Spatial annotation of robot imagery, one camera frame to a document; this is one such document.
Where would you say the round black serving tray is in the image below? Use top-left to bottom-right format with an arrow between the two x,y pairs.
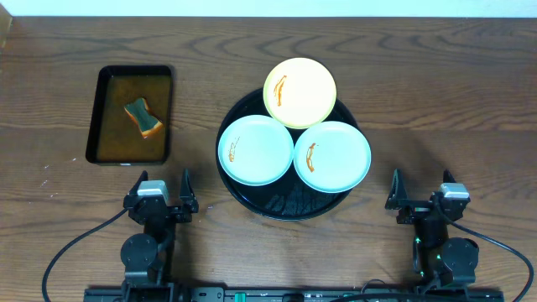
216,88 -> 350,221

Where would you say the light green plate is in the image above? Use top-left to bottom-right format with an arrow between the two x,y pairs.
216,115 -> 294,186
294,121 -> 372,194

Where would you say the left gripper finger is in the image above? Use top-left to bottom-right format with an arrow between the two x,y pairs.
128,170 -> 149,195
179,169 -> 196,204

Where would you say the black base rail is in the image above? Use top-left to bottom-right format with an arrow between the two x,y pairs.
83,286 -> 504,302

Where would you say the black rectangular water tray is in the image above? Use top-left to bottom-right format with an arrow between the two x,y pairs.
86,65 -> 174,165

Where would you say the yellow plate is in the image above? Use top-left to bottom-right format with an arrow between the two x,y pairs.
263,58 -> 336,129

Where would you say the orange green scrub sponge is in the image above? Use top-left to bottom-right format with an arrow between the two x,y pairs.
124,97 -> 164,138

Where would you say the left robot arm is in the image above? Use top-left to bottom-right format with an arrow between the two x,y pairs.
120,169 -> 199,287

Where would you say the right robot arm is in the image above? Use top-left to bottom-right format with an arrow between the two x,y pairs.
385,169 -> 479,294

